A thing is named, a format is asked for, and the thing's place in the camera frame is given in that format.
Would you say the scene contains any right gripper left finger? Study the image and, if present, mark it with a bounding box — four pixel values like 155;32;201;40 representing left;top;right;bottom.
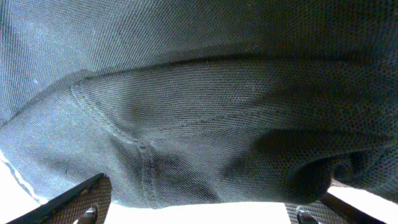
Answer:
8;173;112;224

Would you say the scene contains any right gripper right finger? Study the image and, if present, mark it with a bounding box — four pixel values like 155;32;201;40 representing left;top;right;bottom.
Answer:
285;193;385;224

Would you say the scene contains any black t-shirt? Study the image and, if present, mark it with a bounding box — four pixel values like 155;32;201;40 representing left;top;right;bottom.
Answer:
1;0;397;208

